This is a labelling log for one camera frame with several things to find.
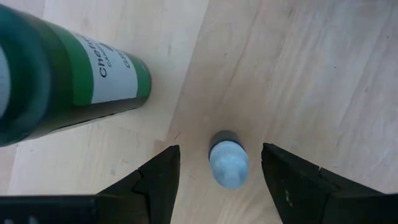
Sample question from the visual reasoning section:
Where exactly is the blue label dropper bottle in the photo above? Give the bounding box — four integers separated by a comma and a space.
207, 129, 250, 190

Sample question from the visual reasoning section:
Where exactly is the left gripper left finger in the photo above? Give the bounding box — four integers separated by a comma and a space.
93, 144, 182, 224

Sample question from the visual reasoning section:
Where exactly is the tall green food colouring bottle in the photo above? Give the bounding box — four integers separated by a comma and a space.
0, 2, 153, 148

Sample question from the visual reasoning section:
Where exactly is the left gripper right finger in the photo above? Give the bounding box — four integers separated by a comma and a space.
260, 142, 387, 224

